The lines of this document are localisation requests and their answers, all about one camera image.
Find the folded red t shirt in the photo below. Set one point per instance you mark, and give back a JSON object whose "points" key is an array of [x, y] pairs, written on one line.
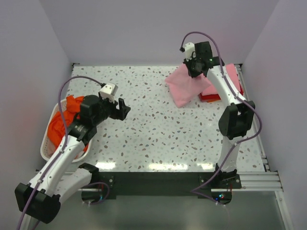
{"points": [[209, 95]]}

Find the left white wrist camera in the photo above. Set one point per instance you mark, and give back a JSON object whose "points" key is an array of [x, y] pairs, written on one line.
{"points": [[108, 91]]}

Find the aluminium frame rail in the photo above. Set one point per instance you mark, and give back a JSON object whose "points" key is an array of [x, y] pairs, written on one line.
{"points": [[250, 181]]}

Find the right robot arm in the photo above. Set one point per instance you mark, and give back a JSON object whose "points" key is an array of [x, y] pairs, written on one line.
{"points": [[237, 118]]}

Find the folded pink t shirt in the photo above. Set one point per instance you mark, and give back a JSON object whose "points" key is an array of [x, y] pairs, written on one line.
{"points": [[232, 73]]}

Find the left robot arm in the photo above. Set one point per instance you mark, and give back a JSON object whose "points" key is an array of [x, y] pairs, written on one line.
{"points": [[43, 196]]}

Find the pink t shirt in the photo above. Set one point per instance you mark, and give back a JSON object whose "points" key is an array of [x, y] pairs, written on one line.
{"points": [[183, 88], [232, 73]]}

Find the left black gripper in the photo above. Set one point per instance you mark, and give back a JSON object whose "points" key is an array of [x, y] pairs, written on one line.
{"points": [[120, 114]]}

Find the orange t shirt in basket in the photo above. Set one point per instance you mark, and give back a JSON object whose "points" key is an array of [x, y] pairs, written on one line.
{"points": [[57, 124]]}

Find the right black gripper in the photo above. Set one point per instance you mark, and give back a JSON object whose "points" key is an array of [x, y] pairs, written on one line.
{"points": [[187, 63]]}

